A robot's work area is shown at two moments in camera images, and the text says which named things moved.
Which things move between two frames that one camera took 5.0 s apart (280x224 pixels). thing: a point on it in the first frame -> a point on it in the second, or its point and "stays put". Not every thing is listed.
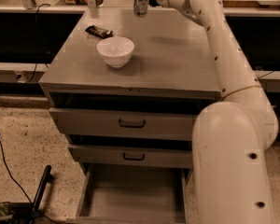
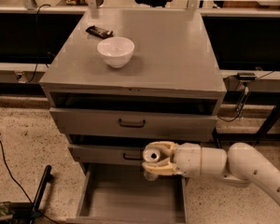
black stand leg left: (47, 178) stays put
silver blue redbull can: (140, 5) -> (151, 155)
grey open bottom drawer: (133, 194) stays put
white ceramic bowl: (116, 50) stays put
